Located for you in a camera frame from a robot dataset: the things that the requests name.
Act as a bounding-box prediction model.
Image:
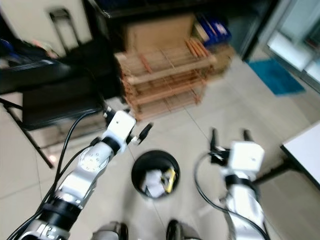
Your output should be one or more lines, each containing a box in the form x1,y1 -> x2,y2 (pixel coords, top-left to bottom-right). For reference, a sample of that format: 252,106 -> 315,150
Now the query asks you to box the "black suitcase with handle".
49,9 -> 123,101

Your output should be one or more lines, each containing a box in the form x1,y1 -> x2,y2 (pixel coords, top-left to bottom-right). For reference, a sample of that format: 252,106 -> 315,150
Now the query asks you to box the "robot left leg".
91,221 -> 133,240

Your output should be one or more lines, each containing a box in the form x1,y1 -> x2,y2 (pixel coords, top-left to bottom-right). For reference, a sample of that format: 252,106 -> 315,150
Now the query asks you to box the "blue box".
195,14 -> 233,47

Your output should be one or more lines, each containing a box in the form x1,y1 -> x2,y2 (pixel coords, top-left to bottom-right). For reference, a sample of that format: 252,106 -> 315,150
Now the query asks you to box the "plain brown cardboard box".
124,14 -> 198,53

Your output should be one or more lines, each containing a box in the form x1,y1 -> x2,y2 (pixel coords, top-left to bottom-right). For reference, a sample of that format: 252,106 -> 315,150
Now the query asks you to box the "black desk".
87,0 -> 281,61

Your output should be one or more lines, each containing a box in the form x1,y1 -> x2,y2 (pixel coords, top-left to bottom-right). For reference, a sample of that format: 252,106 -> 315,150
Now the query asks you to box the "black folding chair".
0,62 -> 118,168

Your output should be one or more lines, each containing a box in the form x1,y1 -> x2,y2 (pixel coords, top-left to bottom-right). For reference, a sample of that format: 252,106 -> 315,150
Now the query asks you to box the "wooden slatted rack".
115,39 -> 218,121

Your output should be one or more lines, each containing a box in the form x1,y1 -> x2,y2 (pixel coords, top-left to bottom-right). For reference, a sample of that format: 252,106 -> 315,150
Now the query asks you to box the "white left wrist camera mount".
105,111 -> 137,146

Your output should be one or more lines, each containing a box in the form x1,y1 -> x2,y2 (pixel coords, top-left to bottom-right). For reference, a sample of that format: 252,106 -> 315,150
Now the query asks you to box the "blue floor mat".
247,59 -> 306,96

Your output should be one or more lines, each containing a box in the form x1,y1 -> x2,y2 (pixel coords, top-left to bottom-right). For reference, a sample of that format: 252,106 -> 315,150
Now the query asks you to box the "white paper trash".
141,170 -> 166,197

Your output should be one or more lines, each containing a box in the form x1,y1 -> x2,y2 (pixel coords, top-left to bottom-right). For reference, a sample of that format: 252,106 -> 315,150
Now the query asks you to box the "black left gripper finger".
137,122 -> 154,143

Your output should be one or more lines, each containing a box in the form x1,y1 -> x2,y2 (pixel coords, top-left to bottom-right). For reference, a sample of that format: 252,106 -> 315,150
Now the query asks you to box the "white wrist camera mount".
230,141 -> 265,176
105,111 -> 137,146

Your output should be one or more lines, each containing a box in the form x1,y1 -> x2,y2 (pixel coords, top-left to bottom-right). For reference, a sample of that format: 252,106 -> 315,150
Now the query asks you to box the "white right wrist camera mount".
230,141 -> 265,176

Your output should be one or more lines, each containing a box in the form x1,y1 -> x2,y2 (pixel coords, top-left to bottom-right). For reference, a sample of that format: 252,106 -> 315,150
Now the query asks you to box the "black round rubbish bin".
131,150 -> 181,200

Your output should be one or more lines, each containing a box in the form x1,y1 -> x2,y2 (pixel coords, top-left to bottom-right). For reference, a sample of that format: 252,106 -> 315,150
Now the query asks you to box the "robot right leg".
166,219 -> 206,240

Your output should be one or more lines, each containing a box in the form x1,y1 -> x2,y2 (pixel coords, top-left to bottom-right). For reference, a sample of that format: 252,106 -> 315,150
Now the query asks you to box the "robot leg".
91,221 -> 133,240
166,219 -> 206,240

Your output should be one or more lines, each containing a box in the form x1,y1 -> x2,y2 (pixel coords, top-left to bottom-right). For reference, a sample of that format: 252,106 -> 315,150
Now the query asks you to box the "yellow trash wrapper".
162,167 -> 177,193

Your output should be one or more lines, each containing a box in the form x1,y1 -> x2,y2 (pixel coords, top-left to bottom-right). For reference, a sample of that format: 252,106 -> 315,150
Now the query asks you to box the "dark bag with clutter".
0,39 -> 61,68

